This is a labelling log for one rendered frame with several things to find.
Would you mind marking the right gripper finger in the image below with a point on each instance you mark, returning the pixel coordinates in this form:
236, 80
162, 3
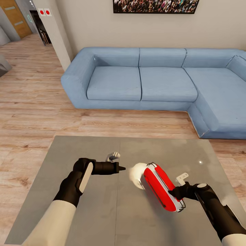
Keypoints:
171, 192

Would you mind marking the standing mirror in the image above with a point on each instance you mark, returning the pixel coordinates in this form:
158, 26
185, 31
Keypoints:
37, 22

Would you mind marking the sofa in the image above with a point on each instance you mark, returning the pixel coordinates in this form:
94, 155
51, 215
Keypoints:
207, 83

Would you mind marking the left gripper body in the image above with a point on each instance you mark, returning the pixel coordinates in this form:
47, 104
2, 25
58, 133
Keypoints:
109, 168

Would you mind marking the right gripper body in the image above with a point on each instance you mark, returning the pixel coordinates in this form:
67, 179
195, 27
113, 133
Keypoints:
181, 192

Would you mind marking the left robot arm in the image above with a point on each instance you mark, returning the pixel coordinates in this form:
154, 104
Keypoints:
54, 226

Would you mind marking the radio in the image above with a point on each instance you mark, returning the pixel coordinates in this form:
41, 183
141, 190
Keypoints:
160, 184

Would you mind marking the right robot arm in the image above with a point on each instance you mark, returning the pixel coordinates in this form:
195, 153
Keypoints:
222, 218

